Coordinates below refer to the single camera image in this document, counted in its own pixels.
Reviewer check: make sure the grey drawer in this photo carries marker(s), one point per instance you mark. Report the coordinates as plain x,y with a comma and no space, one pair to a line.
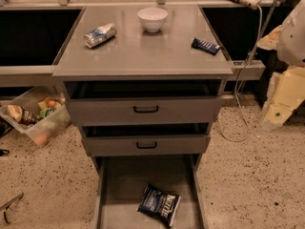
135,102
139,140
122,182

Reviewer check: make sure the green snack pack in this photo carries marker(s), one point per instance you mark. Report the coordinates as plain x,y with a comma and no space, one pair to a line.
47,111

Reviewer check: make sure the grey drawer cabinet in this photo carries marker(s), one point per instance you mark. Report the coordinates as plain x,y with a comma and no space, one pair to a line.
135,54

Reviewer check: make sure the red orange fruit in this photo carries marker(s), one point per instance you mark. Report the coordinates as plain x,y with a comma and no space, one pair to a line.
51,103

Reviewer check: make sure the top grey drawer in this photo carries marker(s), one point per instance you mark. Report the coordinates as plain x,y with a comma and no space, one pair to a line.
135,102

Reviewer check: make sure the clear plastic bin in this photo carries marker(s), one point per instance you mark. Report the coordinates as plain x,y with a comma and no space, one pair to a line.
35,100

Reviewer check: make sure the white ceramic bowl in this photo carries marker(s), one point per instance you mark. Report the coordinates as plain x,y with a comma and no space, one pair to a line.
152,19

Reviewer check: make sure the crushed silver soda can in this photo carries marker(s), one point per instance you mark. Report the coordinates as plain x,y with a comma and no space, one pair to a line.
100,35

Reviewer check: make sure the middle grey drawer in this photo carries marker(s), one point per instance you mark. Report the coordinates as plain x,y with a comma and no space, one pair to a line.
139,140

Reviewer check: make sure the brown snack bag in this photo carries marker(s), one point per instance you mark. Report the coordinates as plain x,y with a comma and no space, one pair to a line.
21,115

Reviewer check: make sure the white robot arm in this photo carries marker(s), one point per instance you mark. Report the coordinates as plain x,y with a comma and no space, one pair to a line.
288,40

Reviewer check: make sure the blue chip bag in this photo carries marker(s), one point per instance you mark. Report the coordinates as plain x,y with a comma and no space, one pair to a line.
155,202

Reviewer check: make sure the bottom grey drawer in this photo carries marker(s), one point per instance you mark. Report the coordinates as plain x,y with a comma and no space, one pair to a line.
122,182

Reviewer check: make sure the dark blue snack bar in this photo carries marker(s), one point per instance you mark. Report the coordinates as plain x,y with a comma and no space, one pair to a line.
205,46

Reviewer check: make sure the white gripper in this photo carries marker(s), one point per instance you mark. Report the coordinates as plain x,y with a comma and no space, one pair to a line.
293,40

